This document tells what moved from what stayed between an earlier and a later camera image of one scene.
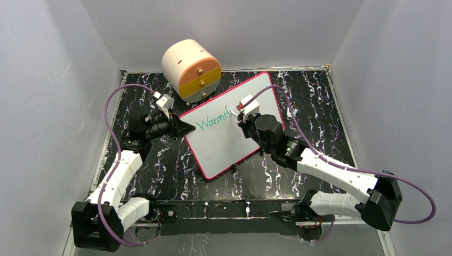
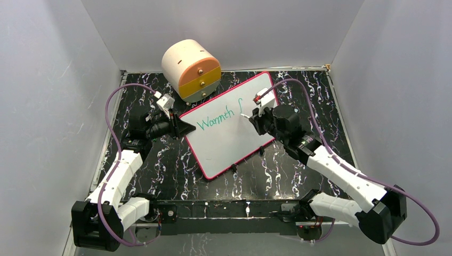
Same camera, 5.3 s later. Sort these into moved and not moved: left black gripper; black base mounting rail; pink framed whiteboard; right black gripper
Moved: right black gripper
Not moved: black base mounting rail; left black gripper; pink framed whiteboard
